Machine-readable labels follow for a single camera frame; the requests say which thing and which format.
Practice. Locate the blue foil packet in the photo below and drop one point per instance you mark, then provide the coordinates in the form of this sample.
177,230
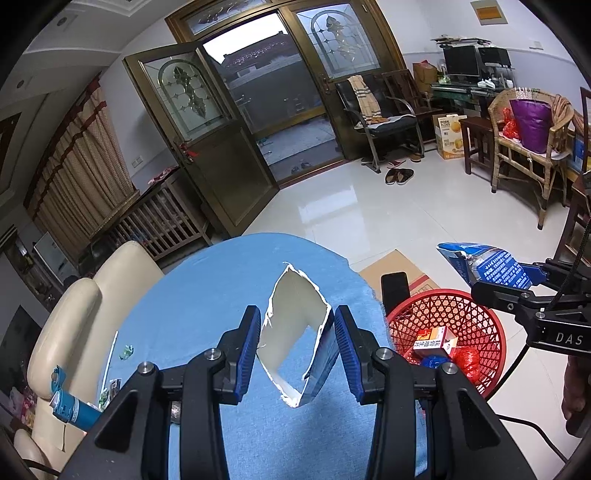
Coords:
494,270

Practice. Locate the beige curtain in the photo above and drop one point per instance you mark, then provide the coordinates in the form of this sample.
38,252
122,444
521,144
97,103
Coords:
87,170

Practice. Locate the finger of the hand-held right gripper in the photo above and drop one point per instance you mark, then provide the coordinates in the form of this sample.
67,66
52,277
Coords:
563,277
503,300

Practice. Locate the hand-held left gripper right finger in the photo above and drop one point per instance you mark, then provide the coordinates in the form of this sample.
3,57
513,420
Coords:
346,350

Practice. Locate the brown slipper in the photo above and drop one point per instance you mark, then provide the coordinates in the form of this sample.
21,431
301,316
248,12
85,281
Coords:
406,175
392,177

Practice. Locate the orange wall notice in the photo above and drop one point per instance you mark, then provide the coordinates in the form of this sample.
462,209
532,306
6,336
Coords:
488,13

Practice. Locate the purple bag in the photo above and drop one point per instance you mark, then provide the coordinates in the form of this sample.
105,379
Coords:
531,124

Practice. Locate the dark wooden stool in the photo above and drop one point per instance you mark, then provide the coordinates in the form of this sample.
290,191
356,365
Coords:
478,131

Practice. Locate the red plastic basket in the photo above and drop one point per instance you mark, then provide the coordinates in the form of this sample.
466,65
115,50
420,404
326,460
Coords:
485,323

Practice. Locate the person's right hand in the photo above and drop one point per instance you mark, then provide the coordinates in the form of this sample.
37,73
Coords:
579,397

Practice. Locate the striped towel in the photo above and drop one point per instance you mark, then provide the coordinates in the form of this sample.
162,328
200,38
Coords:
364,99

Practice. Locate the glass computer desk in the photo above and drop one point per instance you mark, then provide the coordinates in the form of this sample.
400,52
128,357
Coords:
466,90

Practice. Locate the black rectangular object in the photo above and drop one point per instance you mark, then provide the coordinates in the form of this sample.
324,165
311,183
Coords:
395,293

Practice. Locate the blue plastic bag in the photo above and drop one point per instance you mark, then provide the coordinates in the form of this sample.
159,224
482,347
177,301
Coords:
431,362

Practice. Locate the torn white milk carton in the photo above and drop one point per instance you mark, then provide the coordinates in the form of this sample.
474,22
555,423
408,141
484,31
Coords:
295,323

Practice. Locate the open glass panel door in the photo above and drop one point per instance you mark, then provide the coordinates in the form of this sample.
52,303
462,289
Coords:
217,161

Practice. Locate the dark wooden chair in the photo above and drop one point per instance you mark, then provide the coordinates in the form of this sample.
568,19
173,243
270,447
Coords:
411,97

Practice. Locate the black metal chair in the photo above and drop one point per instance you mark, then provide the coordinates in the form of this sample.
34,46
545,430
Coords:
392,127

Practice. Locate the pink cloth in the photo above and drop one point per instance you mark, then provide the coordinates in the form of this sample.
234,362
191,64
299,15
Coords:
161,176

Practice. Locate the white air conditioner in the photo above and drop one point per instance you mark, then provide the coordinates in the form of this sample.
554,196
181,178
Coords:
51,258

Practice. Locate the wicker chair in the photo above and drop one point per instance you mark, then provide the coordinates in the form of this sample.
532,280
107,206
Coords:
517,161

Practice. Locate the brown cardboard sheet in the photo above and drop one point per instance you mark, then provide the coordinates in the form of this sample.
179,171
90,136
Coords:
392,263

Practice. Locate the clear packet with dark items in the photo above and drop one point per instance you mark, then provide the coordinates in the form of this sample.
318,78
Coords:
110,394

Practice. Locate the closed glass panel door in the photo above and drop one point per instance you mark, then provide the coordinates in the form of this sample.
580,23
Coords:
351,92

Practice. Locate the computer monitor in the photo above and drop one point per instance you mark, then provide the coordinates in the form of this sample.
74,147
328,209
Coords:
461,60

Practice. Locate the brown cloth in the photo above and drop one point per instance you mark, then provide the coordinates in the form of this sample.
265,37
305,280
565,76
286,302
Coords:
565,120

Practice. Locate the white and orange carton box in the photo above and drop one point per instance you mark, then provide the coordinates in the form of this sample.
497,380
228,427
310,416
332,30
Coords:
449,136

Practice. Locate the red bag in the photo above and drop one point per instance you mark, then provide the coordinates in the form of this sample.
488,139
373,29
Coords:
510,124

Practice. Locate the wooden crib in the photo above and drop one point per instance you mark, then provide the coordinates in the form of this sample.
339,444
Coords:
157,221

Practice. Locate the red crinkled wrapper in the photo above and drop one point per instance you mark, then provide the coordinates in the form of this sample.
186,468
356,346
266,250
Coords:
466,364

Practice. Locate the black printer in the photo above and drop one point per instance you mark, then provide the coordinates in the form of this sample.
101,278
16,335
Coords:
494,57

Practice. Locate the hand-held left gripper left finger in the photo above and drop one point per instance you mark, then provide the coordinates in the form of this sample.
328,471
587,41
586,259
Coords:
247,350

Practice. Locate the red door ornament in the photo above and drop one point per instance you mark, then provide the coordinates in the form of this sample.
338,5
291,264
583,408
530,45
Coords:
187,152

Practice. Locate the cream leather sofa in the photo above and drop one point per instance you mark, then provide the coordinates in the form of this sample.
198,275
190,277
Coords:
69,332

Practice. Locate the green candy wrapper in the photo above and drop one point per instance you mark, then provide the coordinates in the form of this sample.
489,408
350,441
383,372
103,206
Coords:
127,352

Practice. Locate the blue thermos bottle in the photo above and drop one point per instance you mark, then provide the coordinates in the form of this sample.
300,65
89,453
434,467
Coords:
76,410

